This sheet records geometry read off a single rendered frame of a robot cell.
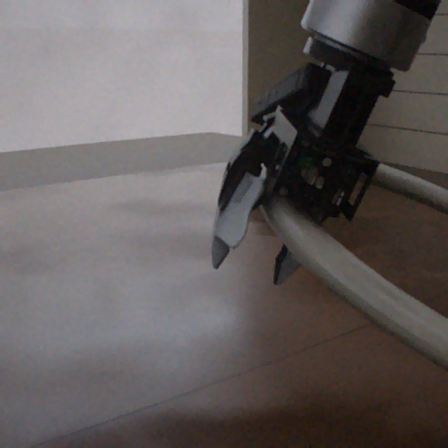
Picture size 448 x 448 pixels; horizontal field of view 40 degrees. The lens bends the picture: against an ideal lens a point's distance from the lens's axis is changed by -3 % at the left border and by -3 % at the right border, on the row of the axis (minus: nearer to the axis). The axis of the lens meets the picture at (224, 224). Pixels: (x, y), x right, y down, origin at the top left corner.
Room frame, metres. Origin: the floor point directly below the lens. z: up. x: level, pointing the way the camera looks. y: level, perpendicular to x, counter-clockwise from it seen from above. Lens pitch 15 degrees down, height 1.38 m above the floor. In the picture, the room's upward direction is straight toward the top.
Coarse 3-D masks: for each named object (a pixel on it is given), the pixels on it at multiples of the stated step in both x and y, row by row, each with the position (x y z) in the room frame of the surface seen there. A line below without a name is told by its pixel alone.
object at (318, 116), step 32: (352, 64) 0.44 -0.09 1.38; (320, 96) 0.48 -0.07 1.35; (352, 96) 0.46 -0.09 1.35; (384, 96) 0.45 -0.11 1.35; (288, 128) 0.46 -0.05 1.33; (320, 128) 0.45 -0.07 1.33; (352, 128) 0.47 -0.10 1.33; (288, 160) 0.44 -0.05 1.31; (320, 160) 0.46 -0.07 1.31; (352, 160) 0.45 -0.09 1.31; (288, 192) 0.47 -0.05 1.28; (320, 192) 0.47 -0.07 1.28
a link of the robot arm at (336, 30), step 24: (312, 0) 0.48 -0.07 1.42; (336, 0) 0.45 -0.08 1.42; (360, 0) 0.44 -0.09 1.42; (384, 0) 0.44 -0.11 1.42; (312, 24) 0.47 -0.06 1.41; (336, 24) 0.45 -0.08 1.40; (360, 24) 0.44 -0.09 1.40; (384, 24) 0.44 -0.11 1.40; (408, 24) 0.45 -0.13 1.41; (336, 48) 0.46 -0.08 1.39; (360, 48) 0.44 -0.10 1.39; (384, 48) 0.44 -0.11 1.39; (408, 48) 0.45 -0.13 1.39
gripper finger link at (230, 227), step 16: (240, 192) 0.51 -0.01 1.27; (256, 192) 0.49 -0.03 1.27; (224, 208) 0.51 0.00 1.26; (240, 208) 0.50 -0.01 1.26; (256, 208) 0.52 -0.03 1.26; (224, 224) 0.51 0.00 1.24; (240, 224) 0.48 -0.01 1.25; (224, 240) 0.49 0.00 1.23; (240, 240) 0.47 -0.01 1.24; (224, 256) 0.52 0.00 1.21
